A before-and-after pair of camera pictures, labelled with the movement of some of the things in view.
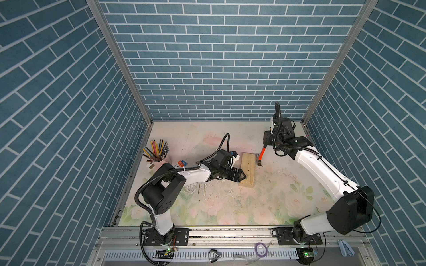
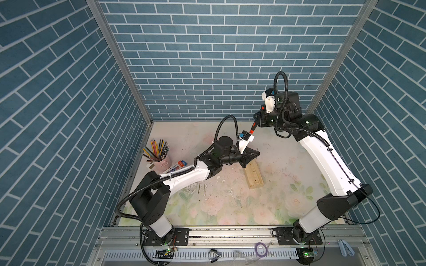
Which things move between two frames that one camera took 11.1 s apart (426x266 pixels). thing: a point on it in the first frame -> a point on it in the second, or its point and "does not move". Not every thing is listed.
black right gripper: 267,134 -> 260,115
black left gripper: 231,178 -> 246,157
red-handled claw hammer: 259,157 -> 253,126
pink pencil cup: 156,165 does not move
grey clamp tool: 345,249 does not move
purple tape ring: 266,251 does not move
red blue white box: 182,163 does not move
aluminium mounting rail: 126,246 does not move
